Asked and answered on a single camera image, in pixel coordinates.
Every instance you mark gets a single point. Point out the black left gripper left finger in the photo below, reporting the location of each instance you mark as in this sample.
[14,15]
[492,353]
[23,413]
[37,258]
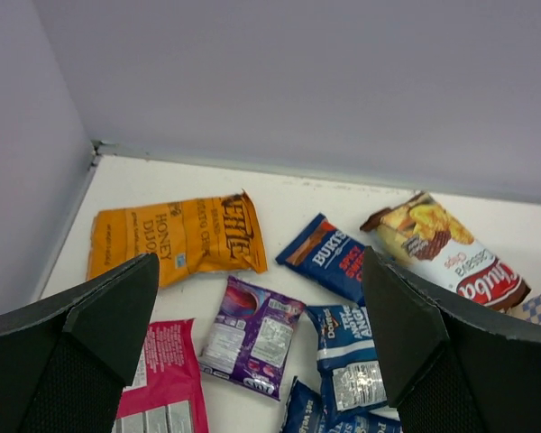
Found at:
[65,359]

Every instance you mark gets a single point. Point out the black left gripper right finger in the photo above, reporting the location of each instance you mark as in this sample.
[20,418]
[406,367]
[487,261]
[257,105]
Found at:
[449,364]

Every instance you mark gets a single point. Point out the dark blue snack packet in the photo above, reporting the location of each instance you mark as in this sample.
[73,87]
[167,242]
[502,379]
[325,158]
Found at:
[347,361]

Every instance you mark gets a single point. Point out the pink snack packet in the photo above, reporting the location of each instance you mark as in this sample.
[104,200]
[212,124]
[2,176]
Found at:
[166,394]

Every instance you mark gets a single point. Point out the brown snack packet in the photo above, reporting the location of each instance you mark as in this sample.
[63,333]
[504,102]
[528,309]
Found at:
[425,238]

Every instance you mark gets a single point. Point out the small blue snack packet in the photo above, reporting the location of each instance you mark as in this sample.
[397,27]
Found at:
[323,253]

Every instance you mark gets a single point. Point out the orange snack packet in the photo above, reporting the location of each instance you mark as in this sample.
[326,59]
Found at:
[218,234]

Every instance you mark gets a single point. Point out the purple candy packet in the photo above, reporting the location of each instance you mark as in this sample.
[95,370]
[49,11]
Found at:
[248,343]

